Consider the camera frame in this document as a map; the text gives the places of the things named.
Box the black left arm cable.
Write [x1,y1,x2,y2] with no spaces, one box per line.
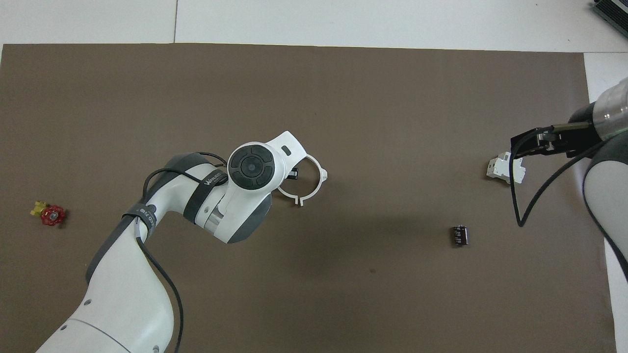
[132,151,229,353]

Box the brown paper table mat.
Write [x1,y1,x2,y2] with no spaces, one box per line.
[0,43,618,353]

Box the grey ribbed device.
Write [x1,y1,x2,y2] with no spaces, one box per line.
[591,0,628,26]

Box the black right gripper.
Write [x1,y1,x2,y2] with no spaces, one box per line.
[511,120,602,158]

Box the red handwheel brass valve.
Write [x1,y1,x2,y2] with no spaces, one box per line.
[30,200,67,227]

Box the white circuit breaker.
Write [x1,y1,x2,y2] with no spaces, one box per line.
[486,152,526,185]

